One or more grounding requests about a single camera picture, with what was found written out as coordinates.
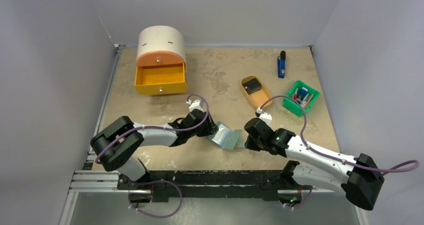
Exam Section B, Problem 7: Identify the green card holder wallet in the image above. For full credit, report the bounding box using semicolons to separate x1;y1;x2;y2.
207;121;245;150

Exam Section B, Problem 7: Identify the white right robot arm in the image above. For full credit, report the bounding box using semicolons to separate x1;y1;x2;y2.
244;117;385;211

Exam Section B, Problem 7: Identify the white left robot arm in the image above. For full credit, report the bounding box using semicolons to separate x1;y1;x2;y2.
90;109;218;190

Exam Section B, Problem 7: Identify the orange oval tray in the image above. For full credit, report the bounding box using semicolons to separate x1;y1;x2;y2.
240;75;272;110

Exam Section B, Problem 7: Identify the green bin with pens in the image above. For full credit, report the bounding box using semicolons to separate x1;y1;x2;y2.
282;80;321;117

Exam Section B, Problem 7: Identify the yellow open drawer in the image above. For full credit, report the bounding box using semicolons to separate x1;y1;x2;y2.
134;63;188;96

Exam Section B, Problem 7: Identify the blue stapler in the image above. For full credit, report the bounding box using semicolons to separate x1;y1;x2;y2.
277;50;286;79

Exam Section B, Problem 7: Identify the white orange drawer cabinet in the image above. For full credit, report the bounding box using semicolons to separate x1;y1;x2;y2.
135;25;187;72

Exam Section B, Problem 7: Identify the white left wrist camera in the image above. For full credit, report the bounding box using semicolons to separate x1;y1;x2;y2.
186;99;204;112

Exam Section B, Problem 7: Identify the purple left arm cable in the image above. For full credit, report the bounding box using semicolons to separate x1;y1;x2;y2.
94;94;210;165

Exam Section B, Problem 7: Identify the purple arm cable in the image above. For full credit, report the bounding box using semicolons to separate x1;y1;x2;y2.
94;94;210;165
256;95;420;175

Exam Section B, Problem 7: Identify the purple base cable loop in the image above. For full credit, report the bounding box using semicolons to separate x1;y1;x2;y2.
127;179;184;219

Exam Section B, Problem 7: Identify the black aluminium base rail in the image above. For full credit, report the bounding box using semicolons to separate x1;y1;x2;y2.
67;168;361;205

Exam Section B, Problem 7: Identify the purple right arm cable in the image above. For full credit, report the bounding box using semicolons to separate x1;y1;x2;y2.
256;95;420;175

